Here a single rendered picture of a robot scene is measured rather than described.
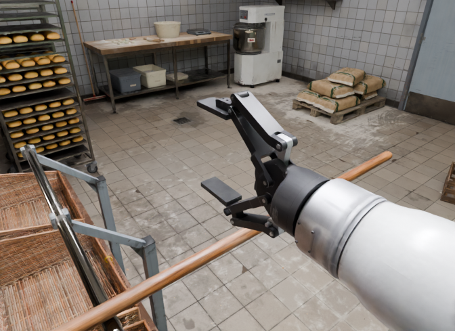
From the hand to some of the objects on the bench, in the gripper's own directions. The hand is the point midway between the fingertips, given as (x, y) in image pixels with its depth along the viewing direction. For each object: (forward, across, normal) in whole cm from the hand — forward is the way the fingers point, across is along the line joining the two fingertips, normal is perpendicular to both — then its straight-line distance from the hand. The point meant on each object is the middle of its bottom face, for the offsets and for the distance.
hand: (210, 146), depth 49 cm
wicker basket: (+127, +90, -28) cm, 158 cm away
